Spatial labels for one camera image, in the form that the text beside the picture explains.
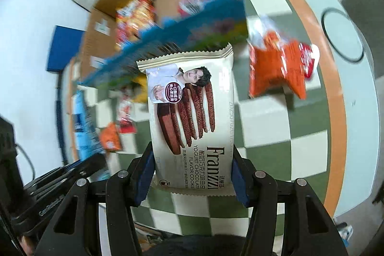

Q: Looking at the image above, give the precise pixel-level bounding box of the blue snack packet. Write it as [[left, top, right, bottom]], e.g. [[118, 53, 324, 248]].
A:
[[72, 91, 105, 161]]

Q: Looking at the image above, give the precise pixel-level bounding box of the small orange snack packet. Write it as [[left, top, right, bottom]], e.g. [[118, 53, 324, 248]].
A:
[[100, 123, 123, 152]]

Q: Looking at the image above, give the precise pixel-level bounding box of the green white checkered mat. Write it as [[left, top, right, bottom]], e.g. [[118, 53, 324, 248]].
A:
[[58, 0, 365, 244]]

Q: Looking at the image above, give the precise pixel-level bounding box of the cardboard box with blue flap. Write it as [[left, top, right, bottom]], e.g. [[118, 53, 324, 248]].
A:
[[76, 0, 249, 90]]

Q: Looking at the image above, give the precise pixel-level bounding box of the cream cookie packet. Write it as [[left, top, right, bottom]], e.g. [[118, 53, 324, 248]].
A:
[[136, 43, 237, 197]]

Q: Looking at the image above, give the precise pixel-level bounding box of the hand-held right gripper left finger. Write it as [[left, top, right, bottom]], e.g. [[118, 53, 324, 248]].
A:
[[34, 141, 156, 256]]

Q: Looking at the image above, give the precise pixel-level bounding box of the blue pad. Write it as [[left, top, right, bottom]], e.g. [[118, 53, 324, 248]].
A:
[[46, 25, 87, 73]]

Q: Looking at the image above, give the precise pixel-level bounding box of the black device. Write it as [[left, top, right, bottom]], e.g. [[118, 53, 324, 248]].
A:
[[0, 115, 24, 205]]

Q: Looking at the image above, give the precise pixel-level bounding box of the yellow snack packet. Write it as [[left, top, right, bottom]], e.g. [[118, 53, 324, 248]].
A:
[[131, 76, 150, 103]]

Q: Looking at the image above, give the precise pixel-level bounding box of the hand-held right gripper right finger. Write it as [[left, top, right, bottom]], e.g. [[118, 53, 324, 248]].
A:
[[230, 147, 350, 256]]

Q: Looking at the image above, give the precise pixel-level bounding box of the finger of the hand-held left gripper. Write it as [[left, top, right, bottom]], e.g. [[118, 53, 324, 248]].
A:
[[64, 152, 108, 185]]

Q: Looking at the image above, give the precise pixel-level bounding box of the red white snack packet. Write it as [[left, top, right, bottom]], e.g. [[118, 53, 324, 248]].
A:
[[118, 92, 137, 134]]

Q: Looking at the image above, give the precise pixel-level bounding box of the pile of assorted snack packets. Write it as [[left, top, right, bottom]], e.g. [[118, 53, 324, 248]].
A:
[[115, 0, 216, 51]]

